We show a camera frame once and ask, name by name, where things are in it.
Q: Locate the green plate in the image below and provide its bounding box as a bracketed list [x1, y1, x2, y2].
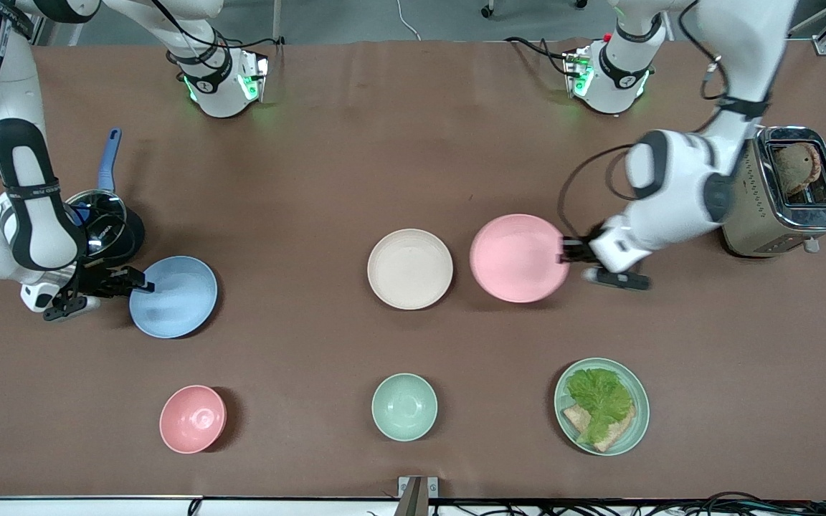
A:
[554, 357, 651, 457]

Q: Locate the glass saucepan lid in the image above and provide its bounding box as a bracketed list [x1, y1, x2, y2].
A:
[65, 189, 128, 257]

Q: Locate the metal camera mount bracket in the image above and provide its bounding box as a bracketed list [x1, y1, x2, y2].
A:
[397, 475, 440, 516]

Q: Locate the beige plate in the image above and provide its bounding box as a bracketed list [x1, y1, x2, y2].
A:
[367, 229, 455, 311]

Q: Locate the black base cable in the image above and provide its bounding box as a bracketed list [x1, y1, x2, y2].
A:
[504, 36, 576, 77]

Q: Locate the dark blue saucepan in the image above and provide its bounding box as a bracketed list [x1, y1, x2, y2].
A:
[76, 128, 146, 267]

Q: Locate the pink bowl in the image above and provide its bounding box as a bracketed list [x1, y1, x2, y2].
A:
[159, 385, 227, 454]

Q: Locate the pink plate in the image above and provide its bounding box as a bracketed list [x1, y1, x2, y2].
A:
[469, 214, 571, 304]

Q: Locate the green bowl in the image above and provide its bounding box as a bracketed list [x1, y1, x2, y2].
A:
[371, 373, 439, 442]

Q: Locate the beige chrome toaster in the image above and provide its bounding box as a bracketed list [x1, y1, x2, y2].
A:
[721, 125, 826, 258]

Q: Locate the brown toast slice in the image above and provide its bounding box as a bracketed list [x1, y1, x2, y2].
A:
[773, 142, 823, 199]

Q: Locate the brown bread slice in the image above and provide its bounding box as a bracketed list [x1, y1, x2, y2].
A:
[563, 403, 637, 453]

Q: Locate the green lettuce leaf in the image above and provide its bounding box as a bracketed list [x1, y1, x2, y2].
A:
[564, 368, 635, 445]

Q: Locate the blue plate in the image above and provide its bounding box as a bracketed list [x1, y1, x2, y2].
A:
[129, 256, 219, 339]

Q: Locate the white cable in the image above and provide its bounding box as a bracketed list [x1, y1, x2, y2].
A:
[396, 0, 423, 42]

